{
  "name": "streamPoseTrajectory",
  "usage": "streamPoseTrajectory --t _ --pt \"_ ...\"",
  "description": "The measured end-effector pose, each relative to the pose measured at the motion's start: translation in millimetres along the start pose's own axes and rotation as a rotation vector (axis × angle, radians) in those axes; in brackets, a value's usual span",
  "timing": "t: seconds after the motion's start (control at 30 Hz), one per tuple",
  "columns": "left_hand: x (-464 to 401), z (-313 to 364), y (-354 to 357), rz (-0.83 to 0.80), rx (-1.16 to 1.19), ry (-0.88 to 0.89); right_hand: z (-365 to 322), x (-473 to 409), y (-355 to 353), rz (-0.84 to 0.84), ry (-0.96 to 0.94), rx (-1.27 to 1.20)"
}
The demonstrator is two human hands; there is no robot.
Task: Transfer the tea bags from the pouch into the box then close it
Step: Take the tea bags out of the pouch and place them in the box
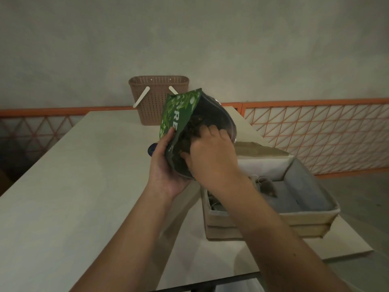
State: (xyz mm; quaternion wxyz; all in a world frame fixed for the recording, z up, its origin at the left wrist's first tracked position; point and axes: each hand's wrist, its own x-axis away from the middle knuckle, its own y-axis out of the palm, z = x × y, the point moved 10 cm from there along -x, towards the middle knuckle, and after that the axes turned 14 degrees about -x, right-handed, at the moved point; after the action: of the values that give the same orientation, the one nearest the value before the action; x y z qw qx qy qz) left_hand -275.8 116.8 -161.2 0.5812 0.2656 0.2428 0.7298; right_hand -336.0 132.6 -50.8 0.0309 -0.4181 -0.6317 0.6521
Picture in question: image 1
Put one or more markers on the person's left hand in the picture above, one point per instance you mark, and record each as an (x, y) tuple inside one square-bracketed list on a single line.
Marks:
[(165, 176)]

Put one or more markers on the person's right hand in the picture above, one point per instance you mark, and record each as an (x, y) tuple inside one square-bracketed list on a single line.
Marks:
[(215, 161)]

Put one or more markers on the green tea bag with tag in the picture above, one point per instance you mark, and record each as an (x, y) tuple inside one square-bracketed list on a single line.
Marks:
[(267, 187)]

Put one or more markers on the green tea pouch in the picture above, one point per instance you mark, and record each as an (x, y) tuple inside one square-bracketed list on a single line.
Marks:
[(182, 109)]

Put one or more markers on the beige fabric storage box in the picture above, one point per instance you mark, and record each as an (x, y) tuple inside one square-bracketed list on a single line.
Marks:
[(304, 218)]

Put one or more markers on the person's right forearm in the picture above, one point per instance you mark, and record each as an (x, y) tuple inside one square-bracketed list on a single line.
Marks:
[(282, 246)]

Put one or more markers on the person's left forearm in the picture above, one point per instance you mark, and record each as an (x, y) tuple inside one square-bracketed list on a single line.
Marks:
[(124, 249)]

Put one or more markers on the round blue sticker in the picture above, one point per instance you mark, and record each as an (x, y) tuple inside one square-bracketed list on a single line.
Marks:
[(152, 149)]

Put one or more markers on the brown perforated plastic basket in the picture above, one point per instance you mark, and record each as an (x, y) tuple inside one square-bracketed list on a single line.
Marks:
[(152, 109)]

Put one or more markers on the orange metal mesh fence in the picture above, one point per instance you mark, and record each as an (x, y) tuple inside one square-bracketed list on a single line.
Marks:
[(304, 103)]

